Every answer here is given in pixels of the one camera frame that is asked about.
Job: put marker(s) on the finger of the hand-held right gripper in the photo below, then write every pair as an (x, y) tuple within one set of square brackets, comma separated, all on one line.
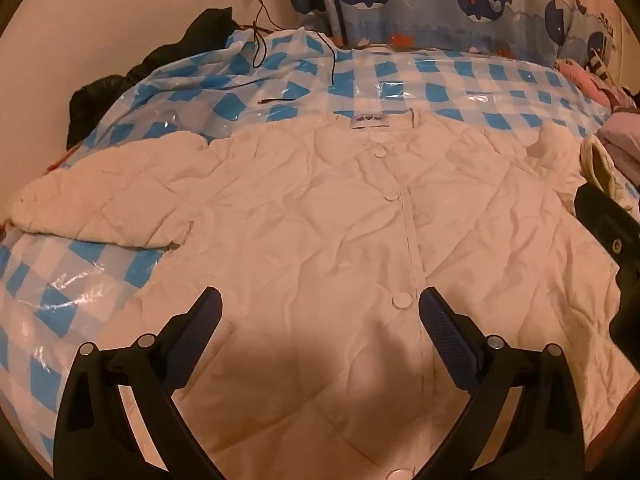
[(629, 310), (607, 222)]

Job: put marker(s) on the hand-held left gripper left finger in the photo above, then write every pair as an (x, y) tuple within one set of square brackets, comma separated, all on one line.
[(207, 312)]

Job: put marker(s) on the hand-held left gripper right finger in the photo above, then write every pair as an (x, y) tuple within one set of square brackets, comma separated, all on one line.
[(442, 327)]

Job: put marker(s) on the white quilted jacket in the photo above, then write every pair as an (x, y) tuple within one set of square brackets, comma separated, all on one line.
[(325, 210)]

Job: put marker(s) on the lilac clothes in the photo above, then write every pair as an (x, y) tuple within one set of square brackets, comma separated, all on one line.
[(622, 145)]

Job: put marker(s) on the pink clothes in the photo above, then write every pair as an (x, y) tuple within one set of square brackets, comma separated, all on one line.
[(575, 69)]

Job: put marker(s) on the cream knitted slipper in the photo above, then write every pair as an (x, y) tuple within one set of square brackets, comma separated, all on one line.
[(600, 165)]

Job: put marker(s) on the dark striped cloth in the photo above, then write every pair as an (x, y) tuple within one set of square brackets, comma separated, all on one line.
[(600, 62)]

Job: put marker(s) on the black cloth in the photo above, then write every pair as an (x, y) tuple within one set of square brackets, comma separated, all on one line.
[(95, 102)]

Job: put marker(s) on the blue checkered plastic bed cover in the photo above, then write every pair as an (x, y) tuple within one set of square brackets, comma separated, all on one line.
[(400, 75)]

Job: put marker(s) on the whale print curtain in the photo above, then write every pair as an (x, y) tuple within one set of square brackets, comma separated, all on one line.
[(425, 0)]

